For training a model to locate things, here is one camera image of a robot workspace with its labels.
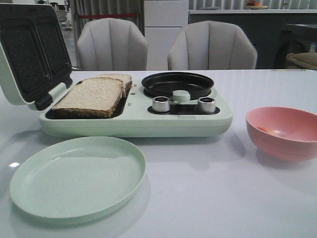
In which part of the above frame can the dark grey counter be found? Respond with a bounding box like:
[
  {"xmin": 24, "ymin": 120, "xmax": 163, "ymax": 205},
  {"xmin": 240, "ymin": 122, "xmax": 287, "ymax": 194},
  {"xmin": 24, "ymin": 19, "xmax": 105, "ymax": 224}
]
[{"xmin": 189, "ymin": 9, "xmax": 317, "ymax": 69}]

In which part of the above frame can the pink plastic bowl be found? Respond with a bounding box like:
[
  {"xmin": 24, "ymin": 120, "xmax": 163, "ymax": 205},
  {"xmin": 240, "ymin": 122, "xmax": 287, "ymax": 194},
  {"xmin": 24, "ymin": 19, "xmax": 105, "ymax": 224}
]
[{"xmin": 246, "ymin": 107, "xmax": 317, "ymax": 162}]

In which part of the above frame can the white cabinet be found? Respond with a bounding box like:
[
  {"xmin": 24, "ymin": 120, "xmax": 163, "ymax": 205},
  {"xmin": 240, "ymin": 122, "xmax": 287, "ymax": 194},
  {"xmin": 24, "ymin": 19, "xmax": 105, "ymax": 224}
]
[{"xmin": 144, "ymin": 0, "xmax": 189, "ymax": 71}]

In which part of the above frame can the fruit plate on counter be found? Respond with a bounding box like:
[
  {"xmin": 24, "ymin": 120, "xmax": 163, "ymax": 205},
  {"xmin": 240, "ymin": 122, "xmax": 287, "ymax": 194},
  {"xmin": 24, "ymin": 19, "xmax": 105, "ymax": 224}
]
[{"xmin": 245, "ymin": 0, "xmax": 268, "ymax": 10}]

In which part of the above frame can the mint green breakfast maker lid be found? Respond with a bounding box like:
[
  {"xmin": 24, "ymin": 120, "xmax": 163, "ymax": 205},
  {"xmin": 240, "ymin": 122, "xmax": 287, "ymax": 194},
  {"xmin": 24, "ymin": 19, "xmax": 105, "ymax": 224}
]
[{"xmin": 0, "ymin": 3, "xmax": 72, "ymax": 111}]

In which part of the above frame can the mint green round plate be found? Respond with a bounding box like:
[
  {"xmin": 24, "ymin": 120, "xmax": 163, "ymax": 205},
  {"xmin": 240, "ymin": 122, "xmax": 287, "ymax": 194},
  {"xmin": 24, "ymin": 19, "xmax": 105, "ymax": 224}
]
[{"xmin": 10, "ymin": 136, "xmax": 146, "ymax": 224}]

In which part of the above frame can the right silver control knob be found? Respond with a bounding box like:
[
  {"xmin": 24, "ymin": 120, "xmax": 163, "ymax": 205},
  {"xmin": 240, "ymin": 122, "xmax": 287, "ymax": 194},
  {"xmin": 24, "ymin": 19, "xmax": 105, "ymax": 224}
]
[{"xmin": 197, "ymin": 97, "xmax": 216, "ymax": 114}]

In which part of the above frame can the left silver control knob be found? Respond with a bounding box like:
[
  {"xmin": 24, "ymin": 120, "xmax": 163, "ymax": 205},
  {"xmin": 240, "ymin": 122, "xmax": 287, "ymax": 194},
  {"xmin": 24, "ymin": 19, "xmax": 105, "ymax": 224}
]
[{"xmin": 152, "ymin": 96, "xmax": 170, "ymax": 113}]

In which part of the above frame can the orange shrimp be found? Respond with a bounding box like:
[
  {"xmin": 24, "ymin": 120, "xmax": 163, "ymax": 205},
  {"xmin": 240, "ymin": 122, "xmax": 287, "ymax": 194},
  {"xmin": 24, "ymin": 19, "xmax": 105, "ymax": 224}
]
[{"xmin": 257, "ymin": 126, "xmax": 284, "ymax": 137}]

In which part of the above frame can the beige upholstered chair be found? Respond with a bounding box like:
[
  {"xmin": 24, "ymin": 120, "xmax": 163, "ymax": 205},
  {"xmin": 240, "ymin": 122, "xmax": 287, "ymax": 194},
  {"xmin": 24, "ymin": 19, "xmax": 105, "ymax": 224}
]
[
  {"xmin": 77, "ymin": 18, "xmax": 148, "ymax": 71},
  {"xmin": 167, "ymin": 20, "xmax": 258, "ymax": 70}
]

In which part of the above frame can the right beige upholstered chair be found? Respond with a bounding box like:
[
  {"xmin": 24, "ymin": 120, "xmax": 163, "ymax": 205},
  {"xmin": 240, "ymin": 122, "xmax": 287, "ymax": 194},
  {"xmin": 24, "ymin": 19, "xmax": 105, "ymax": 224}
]
[{"xmin": 167, "ymin": 20, "xmax": 258, "ymax": 70}]

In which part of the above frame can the bread slice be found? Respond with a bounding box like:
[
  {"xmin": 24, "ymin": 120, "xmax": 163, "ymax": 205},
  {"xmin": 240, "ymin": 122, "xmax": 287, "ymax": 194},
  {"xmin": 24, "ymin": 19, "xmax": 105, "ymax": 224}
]
[
  {"xmin": 97, "ymin": 73, "xmax": 132, "ymax": 98},
  {"xmin": 52, "ymin": 77, "xmax": 124, "ymax": 119}
]

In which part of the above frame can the left beige upholstered chair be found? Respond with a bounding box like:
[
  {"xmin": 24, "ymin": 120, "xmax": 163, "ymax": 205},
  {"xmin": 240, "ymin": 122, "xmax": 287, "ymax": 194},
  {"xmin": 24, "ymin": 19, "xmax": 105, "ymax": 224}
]
[{"xmin": 77, "ymin": 18, "xmax": 148, "ymax": 71}]

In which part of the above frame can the black round frying pan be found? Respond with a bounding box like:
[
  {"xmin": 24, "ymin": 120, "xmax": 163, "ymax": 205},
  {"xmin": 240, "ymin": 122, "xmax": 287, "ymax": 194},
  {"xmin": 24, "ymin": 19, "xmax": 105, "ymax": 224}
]
[{"xmin": 141, "ymin": 71, "xmax": 214, "ymax": 100}]

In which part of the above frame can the silver control knob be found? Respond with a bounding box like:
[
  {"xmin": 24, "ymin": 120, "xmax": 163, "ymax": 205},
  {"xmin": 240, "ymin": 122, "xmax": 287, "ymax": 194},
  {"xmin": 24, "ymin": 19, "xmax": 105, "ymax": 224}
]
[
  {"xmin": 197, "ymin": 97, "xmax": 216, "ymax": 114},
  {"xmin": 152, "ymin": 96, "xmax": 170, "ymax": 113}
]

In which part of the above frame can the mint green breakfast maker base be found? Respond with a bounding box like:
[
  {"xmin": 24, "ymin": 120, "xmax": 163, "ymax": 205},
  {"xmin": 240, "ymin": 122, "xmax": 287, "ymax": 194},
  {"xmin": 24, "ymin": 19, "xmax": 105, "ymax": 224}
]
[{"xmin": 39, "ymin": 71, "xmax": 233, "ymax": 138}]

